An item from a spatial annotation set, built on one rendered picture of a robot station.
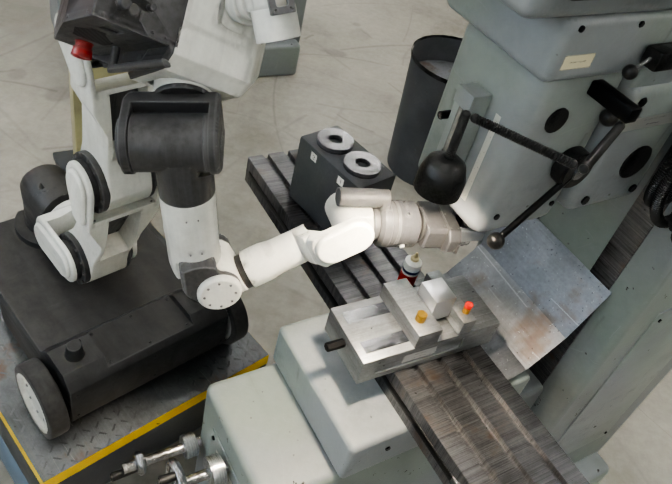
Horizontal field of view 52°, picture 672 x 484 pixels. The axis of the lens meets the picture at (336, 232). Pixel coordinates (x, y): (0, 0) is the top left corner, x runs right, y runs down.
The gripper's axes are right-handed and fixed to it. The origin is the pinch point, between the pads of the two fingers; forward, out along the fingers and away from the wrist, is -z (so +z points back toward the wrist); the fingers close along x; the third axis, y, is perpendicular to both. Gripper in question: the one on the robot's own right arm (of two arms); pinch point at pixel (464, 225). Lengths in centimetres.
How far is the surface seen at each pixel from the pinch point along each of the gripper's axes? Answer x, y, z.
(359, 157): 35.5, 11.8, 9.9
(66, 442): 9, 84, 75
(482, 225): -11.4, -10.5, 4.6
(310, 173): 39.5, 20.3, 19.4
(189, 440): -1, 71, 46
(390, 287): 2.7, 20.7, 8.4
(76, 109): 154, 84, 81
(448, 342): -8.0, 26.1, -3.3
